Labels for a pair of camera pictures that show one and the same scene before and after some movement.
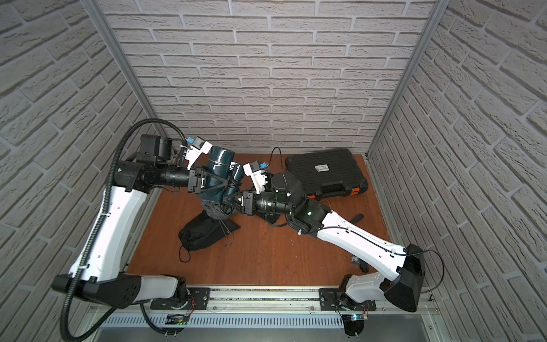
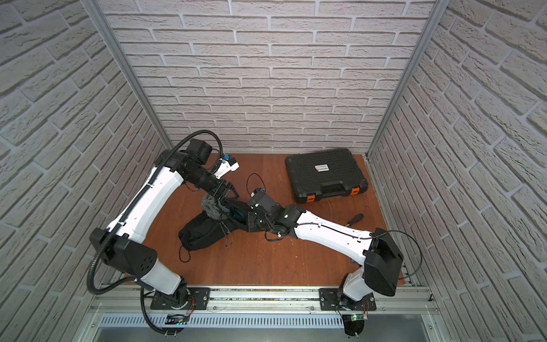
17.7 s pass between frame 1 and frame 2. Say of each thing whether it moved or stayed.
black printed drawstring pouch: stayed
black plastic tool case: stayed
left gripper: moved
